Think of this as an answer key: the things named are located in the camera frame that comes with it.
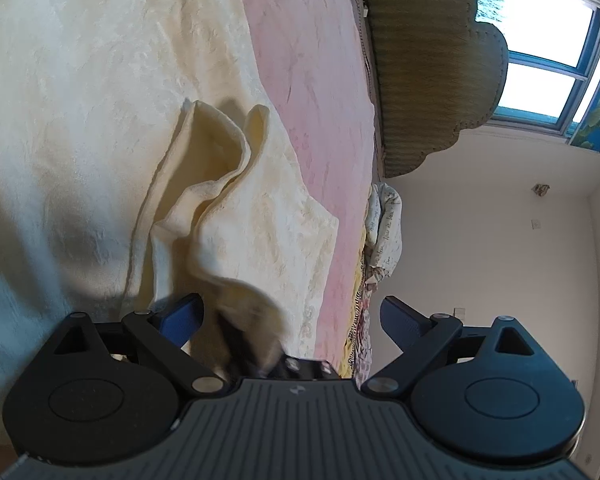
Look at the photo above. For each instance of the white wall switch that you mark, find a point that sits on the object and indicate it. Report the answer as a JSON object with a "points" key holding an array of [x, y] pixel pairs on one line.
{"points": [[535, 223]]}

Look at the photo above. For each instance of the white pants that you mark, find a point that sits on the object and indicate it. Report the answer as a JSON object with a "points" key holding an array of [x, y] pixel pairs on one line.
{"points": [[105, 110]]}

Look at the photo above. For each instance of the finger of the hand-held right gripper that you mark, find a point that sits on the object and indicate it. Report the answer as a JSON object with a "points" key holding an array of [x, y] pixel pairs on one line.
{"points": [[235, 345]]}

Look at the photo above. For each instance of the yellow floral sheet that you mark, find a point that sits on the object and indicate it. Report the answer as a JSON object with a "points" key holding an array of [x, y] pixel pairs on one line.
{"points": [[357, 330]]}

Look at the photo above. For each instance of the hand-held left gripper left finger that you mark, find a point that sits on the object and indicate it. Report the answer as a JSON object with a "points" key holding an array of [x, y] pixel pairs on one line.
{"points": [[182, 317]]}

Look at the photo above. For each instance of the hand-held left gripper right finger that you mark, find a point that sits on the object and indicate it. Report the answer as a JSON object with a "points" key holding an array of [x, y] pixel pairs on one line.
{"points": [[402, 320]]}

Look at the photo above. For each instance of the window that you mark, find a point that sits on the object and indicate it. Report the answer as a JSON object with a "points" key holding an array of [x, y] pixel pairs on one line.
{"points": [[535, 35]]}

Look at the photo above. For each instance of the pink bed blanket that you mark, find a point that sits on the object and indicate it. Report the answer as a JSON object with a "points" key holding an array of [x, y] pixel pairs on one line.
{"points": [[310, 110]]}

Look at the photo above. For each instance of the white wall socket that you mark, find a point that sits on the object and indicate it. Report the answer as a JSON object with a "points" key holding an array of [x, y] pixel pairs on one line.
{"points": [[458, 312]]}

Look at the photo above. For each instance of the green padded headboard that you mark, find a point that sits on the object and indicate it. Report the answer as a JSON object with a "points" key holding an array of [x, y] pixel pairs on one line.
{"points": [[430, 70]]}

